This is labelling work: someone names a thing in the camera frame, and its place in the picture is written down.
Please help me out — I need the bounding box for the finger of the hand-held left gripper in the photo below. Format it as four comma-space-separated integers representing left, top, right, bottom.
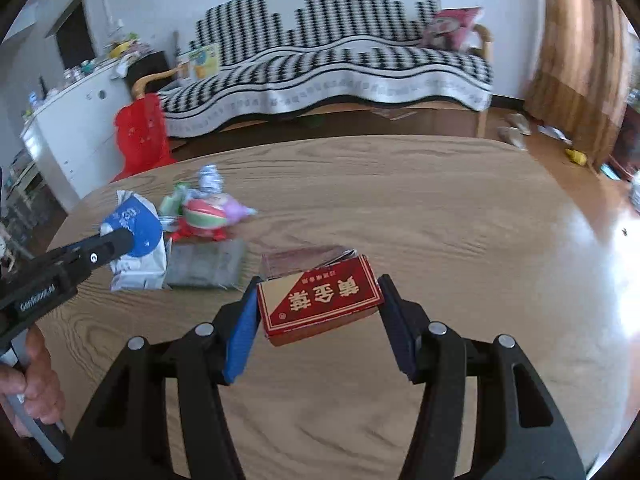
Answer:
47, 228, 135, 281

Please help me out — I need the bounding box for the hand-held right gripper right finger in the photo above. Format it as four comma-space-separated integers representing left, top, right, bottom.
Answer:
377, 274, 586, 480

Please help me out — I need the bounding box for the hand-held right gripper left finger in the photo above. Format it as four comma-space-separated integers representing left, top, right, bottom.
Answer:
60, 275, 262, 480

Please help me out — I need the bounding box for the white plastic bag blue print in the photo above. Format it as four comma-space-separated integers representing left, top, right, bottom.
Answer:
100, 191, 168, 292

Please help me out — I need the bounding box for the white and green packet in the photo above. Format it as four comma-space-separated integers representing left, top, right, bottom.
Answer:
159, 183, 191, 218

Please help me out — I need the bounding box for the red cigarette box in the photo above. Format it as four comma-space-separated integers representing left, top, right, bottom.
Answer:
256, 255, 385, 348

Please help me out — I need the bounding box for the person's left hand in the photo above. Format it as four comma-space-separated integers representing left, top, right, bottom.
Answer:
0, 327, 66, 436

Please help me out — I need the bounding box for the grey patterned packet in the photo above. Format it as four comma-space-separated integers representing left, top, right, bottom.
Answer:
165, 240, 247, 290

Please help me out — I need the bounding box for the clear plastic wrap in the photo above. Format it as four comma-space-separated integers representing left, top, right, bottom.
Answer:
260, 245, 358, 281

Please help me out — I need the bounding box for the red plastic stool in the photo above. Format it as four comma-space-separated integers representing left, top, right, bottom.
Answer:
110, 92, 178, 183

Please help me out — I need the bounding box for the white cabinet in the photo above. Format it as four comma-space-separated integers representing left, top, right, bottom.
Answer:
20, 57, 136, 200

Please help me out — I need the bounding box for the crumpled blue silver wrapper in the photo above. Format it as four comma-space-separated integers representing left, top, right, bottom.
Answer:
196, 164, 224, 196

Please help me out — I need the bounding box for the pink wrapper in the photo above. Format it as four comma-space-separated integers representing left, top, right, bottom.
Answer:
220, 194, 258, 226

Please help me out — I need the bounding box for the cluster of small bottles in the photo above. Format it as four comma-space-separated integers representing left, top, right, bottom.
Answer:
62, 57, 108, 83

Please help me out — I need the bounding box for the colourful picture book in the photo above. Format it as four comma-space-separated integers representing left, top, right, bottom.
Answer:
177, 42, 222, 81

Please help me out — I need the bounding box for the flat cardboard piece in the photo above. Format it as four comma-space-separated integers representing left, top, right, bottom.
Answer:
372, 105, 418, 122

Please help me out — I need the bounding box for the dark framed window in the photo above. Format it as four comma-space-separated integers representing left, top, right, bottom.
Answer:
45, 0, 98, 68

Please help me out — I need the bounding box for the wooden sofa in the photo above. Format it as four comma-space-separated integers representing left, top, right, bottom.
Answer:
131, 0, 496, 138

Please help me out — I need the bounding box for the white paper scrap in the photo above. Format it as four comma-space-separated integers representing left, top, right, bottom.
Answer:
537, 124, 573, 142

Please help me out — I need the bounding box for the dark red planter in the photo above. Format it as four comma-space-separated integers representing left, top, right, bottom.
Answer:
600, 125, 640, 181

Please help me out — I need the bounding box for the black and white blanket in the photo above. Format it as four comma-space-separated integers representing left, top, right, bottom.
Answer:
159, 0, 493, 137

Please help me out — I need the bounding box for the pink cartoon pillow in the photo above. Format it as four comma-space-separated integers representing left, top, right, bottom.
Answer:
420, 6, 485, 52

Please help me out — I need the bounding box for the brown patterned curtain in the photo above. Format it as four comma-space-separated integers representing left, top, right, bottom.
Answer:
522, 0, 633, 168

